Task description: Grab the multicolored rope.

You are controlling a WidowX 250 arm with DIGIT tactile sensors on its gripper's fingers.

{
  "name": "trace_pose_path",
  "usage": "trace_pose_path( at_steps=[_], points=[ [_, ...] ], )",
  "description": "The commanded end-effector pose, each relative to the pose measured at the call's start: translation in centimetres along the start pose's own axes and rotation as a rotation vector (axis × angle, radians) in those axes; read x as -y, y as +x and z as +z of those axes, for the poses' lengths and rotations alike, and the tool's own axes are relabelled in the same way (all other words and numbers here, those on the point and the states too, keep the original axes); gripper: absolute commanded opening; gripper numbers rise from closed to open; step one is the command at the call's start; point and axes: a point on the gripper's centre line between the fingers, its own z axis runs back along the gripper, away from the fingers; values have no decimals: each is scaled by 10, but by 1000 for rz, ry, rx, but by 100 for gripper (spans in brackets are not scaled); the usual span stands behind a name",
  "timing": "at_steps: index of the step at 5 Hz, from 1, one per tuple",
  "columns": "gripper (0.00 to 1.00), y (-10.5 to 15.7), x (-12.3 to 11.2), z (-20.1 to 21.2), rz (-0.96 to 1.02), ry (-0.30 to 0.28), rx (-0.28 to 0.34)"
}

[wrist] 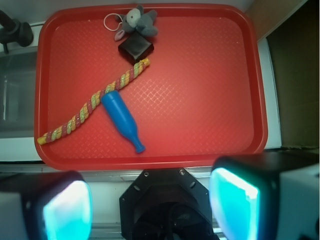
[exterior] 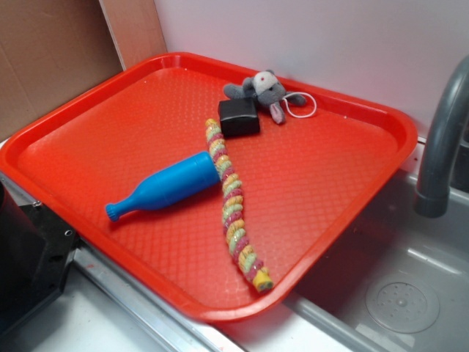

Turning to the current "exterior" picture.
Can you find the red plastic tray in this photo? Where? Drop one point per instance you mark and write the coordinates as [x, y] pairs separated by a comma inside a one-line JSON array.
[[303, 181]]

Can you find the blue plastic toy bottle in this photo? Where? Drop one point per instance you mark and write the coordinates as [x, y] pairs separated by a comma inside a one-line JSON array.
[[168, 186]]

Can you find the black rectangular block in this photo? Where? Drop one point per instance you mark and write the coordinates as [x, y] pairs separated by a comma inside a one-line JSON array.
[[238, 117]]

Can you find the grey plush mouse toy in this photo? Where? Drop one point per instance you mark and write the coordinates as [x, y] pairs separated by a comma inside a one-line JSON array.
[[266, 89]]

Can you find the grey plastic sink basin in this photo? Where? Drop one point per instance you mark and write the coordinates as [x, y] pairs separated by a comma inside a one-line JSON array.
[[393, 281]]

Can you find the brown cardboard panel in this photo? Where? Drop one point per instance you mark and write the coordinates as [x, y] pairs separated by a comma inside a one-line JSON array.
[[52, 51]]

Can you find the grey sink faucet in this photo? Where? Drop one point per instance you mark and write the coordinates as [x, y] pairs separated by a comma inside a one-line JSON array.
[[444, 164]]

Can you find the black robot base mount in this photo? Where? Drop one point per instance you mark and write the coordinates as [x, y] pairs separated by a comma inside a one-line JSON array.
[[37, 248]]

